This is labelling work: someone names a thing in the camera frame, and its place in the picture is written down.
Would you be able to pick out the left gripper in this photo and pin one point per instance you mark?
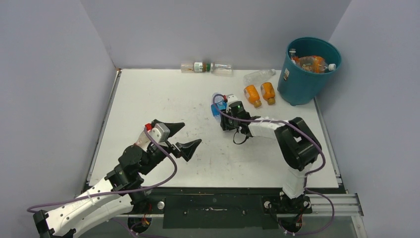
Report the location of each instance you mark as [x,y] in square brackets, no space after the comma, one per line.
[185,149]

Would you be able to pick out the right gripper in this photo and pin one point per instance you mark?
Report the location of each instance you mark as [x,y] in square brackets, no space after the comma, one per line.
[224,123]

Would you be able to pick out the crushed blue label bottle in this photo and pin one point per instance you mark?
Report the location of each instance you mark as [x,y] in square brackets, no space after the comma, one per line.
[217,104]

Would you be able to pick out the large orange label bottle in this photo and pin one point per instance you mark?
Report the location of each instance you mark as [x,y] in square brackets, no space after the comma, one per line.
[315,64]

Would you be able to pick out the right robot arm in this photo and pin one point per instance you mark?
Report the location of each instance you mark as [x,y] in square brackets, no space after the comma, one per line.
[298,145]

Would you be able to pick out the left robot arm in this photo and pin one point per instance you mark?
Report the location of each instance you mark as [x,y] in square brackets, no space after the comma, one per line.
[121,190]

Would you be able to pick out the teal plastic bin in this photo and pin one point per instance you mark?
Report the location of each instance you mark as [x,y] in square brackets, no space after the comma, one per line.
[299,86]

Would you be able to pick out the small orange juice bottle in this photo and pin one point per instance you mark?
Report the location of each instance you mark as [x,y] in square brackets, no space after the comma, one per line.
[268,93]
[252,96]

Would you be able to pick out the clear crushed bottle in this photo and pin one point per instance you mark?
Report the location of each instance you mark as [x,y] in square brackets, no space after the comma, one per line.
[258,77]

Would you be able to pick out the clear bottle green label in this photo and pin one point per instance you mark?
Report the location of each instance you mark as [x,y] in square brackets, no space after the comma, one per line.
[196,67]

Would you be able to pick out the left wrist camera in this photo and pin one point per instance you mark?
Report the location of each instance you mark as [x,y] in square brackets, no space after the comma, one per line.
[159,133]

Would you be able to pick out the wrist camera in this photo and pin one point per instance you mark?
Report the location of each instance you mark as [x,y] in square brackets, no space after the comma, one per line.
[229,99]
[159,133]

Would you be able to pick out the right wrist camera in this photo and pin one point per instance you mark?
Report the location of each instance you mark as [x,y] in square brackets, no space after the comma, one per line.
[229,99]

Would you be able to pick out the clear bottle at wall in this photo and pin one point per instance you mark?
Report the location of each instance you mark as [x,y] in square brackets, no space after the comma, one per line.
[221,69]

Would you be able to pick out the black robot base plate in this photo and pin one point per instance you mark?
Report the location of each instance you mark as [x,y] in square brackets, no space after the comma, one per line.
[220,208]

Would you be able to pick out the aluminium frame rail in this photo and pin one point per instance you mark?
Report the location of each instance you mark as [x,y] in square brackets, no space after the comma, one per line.
[344,205]

